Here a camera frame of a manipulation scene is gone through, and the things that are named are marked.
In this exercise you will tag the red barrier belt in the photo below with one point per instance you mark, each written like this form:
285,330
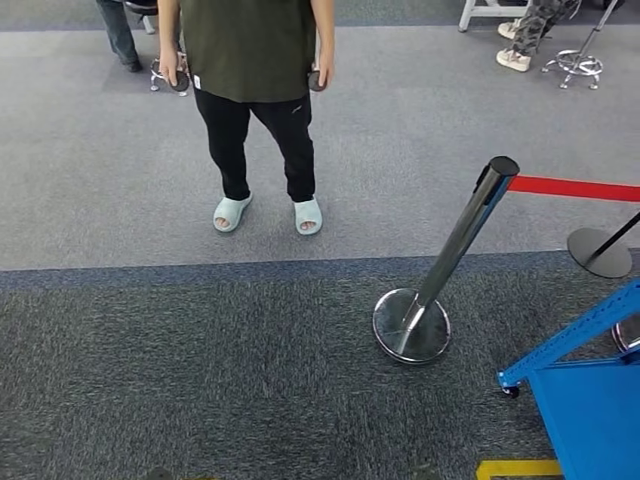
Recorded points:
575,189

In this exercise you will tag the black round stool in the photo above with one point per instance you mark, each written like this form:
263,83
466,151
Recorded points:
575,64
140,6

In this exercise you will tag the person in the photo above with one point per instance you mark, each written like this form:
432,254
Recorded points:
118,33
535,26
250,53

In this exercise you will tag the small black handheld object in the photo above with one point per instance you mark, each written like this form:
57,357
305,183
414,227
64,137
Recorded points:
182,83
314,81

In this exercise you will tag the person's left hand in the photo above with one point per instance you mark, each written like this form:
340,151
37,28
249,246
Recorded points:
326,66

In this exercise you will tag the white desk frame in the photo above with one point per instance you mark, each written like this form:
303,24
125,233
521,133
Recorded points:
480,10

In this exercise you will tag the black stanchion post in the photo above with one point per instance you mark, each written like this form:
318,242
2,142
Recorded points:
598,255

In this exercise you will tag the person's right hand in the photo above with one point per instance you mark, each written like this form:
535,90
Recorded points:
169,66

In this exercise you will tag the blue metal shelf rack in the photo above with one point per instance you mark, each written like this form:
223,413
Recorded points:
595,424

